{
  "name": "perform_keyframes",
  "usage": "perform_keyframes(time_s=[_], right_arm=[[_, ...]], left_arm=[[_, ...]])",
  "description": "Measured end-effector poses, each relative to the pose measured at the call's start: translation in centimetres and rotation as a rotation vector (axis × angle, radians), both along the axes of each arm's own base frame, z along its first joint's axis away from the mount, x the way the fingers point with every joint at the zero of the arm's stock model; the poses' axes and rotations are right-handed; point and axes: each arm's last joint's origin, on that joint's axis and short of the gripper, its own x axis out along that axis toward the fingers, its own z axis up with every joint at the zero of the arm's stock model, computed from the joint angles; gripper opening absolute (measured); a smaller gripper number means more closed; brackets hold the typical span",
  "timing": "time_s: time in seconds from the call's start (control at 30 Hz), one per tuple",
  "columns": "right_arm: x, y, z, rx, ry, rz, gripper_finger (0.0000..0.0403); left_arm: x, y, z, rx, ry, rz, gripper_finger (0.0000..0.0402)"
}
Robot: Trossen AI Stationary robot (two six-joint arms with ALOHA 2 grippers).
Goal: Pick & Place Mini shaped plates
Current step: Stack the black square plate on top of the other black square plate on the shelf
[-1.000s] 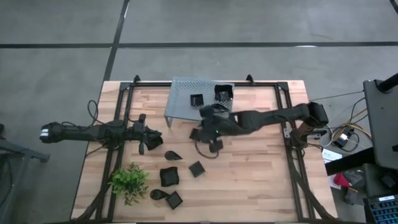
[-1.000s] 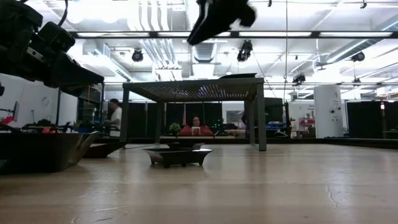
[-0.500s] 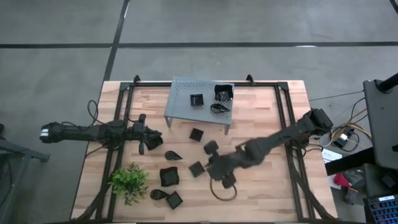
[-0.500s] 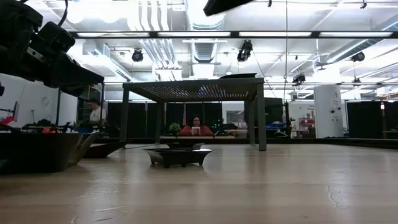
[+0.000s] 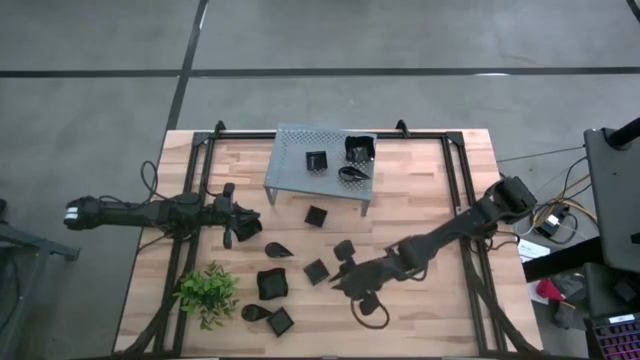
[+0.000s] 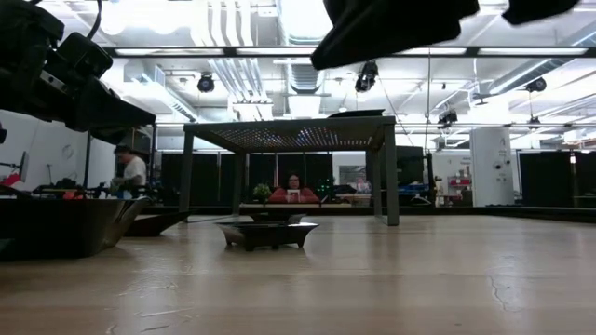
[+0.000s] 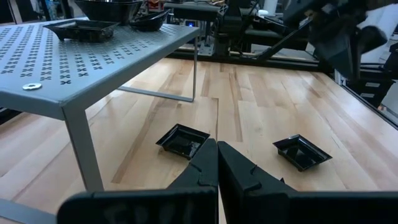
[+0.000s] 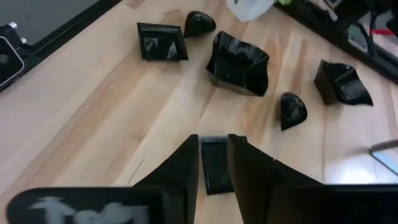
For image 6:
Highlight black square mini plate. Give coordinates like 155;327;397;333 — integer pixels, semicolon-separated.
215;221;320;253
245;212;307;224

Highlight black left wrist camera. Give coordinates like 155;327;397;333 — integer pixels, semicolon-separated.
55;31;115;81

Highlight black teardrop mini plate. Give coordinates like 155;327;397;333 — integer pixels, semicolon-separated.
328;109;386;119
124;210;193;237

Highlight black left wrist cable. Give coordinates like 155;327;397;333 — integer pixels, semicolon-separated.
85;0;104;41

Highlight grey perforated metal shelf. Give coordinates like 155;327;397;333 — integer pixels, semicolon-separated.
179;114;400;228

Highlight wooden background table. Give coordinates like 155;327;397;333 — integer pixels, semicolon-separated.
239;202;354;209

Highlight black partition curtain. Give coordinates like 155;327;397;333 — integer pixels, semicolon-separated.
160;152;334;209
518;151;596;209

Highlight white column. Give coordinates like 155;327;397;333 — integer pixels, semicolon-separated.
468;127;516;208

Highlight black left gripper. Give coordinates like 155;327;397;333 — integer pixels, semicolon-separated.
0;46;157;146

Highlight black deep square mini bowl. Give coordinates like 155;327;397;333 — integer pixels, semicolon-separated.
0;196;151;260

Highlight small green potted plant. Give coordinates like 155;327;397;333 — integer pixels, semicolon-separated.
252;182;273;205

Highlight black ceiling spotlight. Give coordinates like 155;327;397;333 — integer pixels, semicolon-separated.
525;76;549;93
354;60;380;93
437;109;460;127
196;72;216;94

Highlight person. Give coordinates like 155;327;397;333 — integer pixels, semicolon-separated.
267;172;322;205
110;144;150;202

